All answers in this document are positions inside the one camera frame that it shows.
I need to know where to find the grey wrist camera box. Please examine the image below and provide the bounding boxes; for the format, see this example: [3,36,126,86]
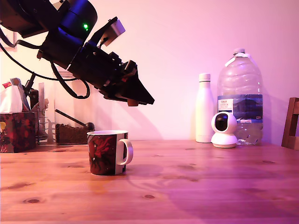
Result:
[87,16,126,47]

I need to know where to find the clear container with white lid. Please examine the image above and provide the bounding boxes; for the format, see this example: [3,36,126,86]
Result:
[52,65,97,145]

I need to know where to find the dark red patterned mug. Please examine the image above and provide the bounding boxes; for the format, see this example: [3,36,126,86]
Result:
[86,130,134,176]

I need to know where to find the small white round camera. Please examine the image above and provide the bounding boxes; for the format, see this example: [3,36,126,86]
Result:
[210,112,239,149]

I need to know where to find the brown wooden chair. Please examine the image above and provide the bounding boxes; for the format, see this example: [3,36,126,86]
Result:
[281,97,299,151]

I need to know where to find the white metal bottle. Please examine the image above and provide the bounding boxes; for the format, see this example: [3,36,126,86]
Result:
[195,73,215,144]

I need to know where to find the black measuring scoop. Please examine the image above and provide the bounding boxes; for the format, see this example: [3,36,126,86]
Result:
[55,109,96,132]

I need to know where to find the white tissue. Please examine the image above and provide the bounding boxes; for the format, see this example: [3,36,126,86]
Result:
[0,85,24,114]

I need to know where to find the coffee beans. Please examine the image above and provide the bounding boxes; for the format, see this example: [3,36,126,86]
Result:
[55,123,94,144]

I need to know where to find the thin black cable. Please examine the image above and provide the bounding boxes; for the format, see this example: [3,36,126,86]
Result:
[0,43,79,82]

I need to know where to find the large clear water bottle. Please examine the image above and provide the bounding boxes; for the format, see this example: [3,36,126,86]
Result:
[217,48,264,146]

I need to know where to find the black pens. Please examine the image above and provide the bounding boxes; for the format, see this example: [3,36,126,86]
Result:
[24,72,36,94]

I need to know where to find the dark floral tissue box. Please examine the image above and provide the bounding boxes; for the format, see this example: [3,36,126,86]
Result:
[0,111,37,154]

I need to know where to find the wire utensil holder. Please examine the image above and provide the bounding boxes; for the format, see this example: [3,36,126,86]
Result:
[35,109,51,143]

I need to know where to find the thick black looping cable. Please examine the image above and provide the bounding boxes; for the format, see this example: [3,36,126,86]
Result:
[49,59,91,99]

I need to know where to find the clear plastic ruler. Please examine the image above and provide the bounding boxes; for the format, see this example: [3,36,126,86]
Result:
[38,82,46,111]

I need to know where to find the grey blue flat tool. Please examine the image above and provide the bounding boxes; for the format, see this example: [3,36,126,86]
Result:
[10,77,31,112]

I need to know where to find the dark wooden handle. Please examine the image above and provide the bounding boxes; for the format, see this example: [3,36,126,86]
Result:
[28,89,40,110]

